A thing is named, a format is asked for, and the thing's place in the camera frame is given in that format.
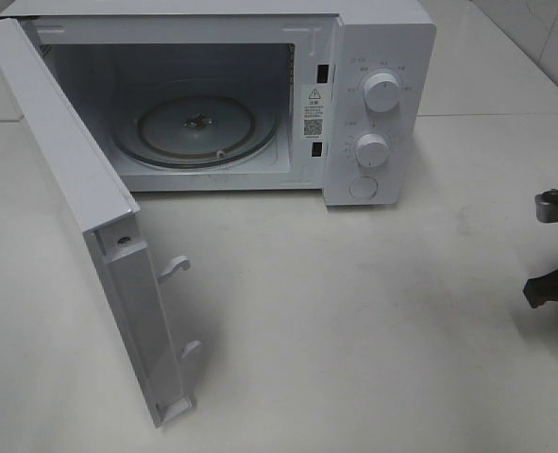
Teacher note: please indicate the upper white round knob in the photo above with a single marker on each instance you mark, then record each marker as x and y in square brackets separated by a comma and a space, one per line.
[381, 91]

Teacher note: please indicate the white warning label sticker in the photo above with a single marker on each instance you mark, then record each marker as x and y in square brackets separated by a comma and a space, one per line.
[314, 101]

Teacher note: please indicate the white microwave door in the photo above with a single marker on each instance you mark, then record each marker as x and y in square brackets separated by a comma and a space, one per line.
[106, 214]

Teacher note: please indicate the lower white round knob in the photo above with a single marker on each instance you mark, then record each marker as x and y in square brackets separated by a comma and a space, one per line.
[371, 151]

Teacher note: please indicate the white microwave oven body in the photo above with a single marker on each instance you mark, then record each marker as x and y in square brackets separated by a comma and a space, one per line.
[109, 56]

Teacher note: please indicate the white round knob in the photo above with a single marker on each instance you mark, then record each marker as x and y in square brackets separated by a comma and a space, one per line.
[371, 151]
[381, 91]

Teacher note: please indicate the white round door button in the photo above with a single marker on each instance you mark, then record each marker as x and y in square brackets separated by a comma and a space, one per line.
[363, 188]

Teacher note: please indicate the glass microwave turntable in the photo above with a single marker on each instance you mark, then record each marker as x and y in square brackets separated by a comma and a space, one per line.
[195, 131]

